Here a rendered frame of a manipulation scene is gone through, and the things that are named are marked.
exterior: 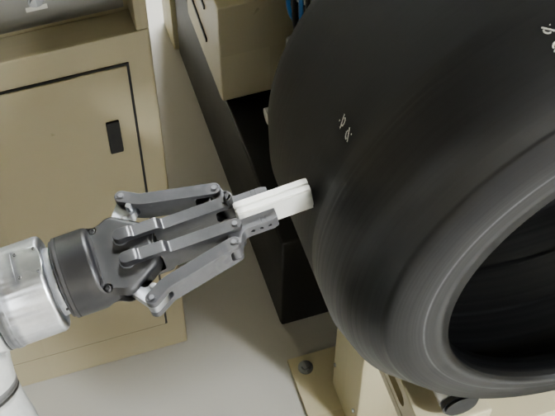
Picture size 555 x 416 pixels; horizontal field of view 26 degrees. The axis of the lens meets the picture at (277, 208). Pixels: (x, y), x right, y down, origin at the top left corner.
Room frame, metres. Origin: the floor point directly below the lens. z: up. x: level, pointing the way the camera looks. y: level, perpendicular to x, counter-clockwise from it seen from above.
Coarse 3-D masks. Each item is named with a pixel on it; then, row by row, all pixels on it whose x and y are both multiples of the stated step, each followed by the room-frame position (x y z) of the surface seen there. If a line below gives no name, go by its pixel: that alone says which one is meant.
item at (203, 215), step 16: (224, 192) 0.63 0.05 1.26; (192, 208) 0.62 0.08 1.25; (208, 208) 0.62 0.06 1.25; (224, 208) 0.62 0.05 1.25; (144, 224) 0.61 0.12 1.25; (160, 224) 0.61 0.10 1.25; (176, 224) 0.61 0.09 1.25; (192, 224) 0.61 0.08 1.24; (208, 224) 0.62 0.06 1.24; (128, 240) 0.59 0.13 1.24
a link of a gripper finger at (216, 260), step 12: (228, 240) 0.59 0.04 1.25; (216, 252) 0.58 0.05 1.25; (228, 252) 0.58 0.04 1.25; (192, 264) 0.57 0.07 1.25; (204, 264) 0.57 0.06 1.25; (216, 264) 0.57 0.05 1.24; (228, 264) 0.57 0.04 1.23; (168, 276) 0.56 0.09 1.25; (180, 276) 0.56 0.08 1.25; (192, 276) 0.56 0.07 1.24; (204, 276) 0.56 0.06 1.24; (156, 288) 0.54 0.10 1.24; (168, 288) 0.54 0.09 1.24; (180, 288) 0.55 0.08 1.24; (192, 288) 0.56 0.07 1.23; (156, 300) 0.53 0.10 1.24
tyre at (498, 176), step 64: (320, 0) 0.78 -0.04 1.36; (384, 0) 0.73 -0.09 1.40; (448, 0) 0.70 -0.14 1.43; (512, 0) 0.68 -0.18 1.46; (320, 64) 0.72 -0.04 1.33; (384, 64) 0.68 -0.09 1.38; (448, 64) 0.64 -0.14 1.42; (512, 64) 0.62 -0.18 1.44; (320, 128) 0.67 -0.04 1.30; (384, 128) 0.63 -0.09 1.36; (448, 128) 0.60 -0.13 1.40; (512, 128) 0.59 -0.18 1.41; (320, 192) 0.63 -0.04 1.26; (384, 192) 0.58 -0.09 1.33; (448, 192) 0.57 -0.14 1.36; (512, 192) 0.56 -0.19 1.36; (320, 256) 0.60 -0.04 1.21; (384, 256) 0.56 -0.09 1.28; (448, 256) 0.55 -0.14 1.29; (512, 256) 0.79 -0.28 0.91; (384, 320) 0.54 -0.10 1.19; (448, 320) 0.54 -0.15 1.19; (512, 320) 0.70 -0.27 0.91; (448, 384) 0.56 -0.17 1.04; (512, 384) 0.57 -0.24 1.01
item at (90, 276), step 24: (72, 240) 0.58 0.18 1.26; (96, 240) 0.60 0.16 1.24; (144, 240) 0.60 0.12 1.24; (72, 264) 0.56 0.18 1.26; (96, 264) 0.56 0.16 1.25; (120, 264) 0.57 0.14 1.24; (144, 264) 0.57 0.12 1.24; (72, 288) 0.54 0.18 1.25; (96, 288) 0.55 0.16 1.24; (120, 288) 0.55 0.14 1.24; (72, 312) 0.54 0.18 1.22
